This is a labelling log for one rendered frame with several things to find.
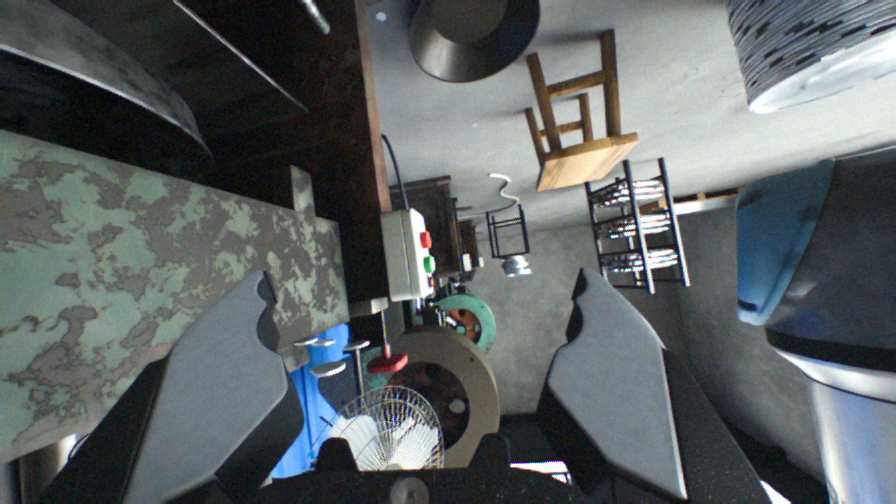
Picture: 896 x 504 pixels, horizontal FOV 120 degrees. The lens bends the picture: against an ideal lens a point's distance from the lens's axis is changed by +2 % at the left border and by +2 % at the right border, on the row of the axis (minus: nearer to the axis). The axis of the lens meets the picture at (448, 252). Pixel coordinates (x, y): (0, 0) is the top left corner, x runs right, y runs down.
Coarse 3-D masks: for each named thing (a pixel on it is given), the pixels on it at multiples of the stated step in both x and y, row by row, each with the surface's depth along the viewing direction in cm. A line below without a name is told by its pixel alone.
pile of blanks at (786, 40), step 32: (736, 0) 61; (768, 0) 55; (800, 0) 50; (832, 0) 47; (864, 0) 45; (736, 32) 64; (768, 32) 55; (800, 32) 51; (832, 32) 48; (864, 32) 45; (768, 64) 57
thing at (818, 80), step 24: (864, 48) 48; (888, 48) 48; (792, 72) 53; (816, 72) 54; (840, 72) 54; (864, 72) 55; (888, 72) 57; (768, 96) 61; (792, 96) 63; (816, 96) 64
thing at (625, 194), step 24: (624, 168) 189; (600, 192) 212; (624, 192) 192; (648, 192) 198; (624, 216) 194; (648, 216) 191; (672, 216) 191; (600, 264) 223; (624, 264) 199; (648, 264) 183; (624, 288) 202; (648, 288) 182
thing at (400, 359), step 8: (384, 352) 51; (376, 360) 51; (384, 360) 50; (392, 360) 50; (400, 360) 49; (368, 368) 49; (376, 368) 48; (384, 368) 48; (392, 368) 48; (400, 368) 49
